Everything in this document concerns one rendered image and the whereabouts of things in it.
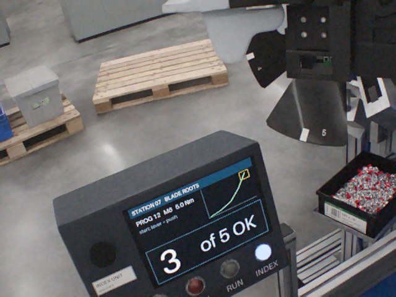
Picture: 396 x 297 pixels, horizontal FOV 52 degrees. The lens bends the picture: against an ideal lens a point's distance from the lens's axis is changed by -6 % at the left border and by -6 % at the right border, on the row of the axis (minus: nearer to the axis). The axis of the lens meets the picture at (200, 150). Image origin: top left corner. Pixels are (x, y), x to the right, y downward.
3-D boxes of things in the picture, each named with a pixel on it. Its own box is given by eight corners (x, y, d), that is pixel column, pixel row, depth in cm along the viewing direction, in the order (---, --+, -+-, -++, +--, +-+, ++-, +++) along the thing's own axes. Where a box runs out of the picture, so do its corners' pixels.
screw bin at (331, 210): (362, 170, 114) (363, 149, 111) (417, 192, 103) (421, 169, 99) (315, 213, 104) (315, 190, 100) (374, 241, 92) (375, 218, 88)
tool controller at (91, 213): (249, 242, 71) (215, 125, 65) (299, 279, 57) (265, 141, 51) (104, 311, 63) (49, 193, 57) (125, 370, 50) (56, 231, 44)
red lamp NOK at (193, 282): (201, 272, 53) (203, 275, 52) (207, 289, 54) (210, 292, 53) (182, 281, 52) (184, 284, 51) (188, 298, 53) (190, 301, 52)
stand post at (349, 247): (347, 271, 184) (351, 85, 137) (361, 283, 177) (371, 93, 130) (340, 276, 183) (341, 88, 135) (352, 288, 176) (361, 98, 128)
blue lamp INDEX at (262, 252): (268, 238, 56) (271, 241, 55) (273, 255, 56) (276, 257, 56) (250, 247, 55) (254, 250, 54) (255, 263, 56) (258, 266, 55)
